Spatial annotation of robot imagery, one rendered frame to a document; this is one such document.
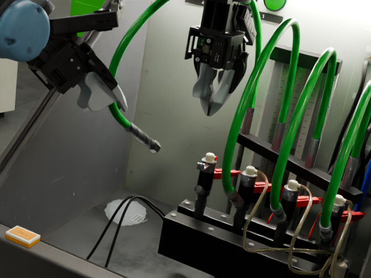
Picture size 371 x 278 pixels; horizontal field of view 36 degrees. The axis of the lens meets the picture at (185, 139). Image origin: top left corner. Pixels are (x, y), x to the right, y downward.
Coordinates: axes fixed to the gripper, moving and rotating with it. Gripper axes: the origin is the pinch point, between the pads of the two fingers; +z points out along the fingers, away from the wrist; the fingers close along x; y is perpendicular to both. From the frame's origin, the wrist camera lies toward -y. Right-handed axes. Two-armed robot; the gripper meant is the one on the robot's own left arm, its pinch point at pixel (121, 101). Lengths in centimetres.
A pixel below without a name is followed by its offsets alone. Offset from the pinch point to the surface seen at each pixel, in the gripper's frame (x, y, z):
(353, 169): 16.9, -20.4, 33.8
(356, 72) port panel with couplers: 3, -41, 31
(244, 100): 18.6, -9.9, 6.5
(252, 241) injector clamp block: 8.4, 0.2, 34.0
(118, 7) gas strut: -26.0, -19.2, -5.1
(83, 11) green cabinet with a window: -296, -95, 49
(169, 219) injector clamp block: -2.0, 7.0, 24.3
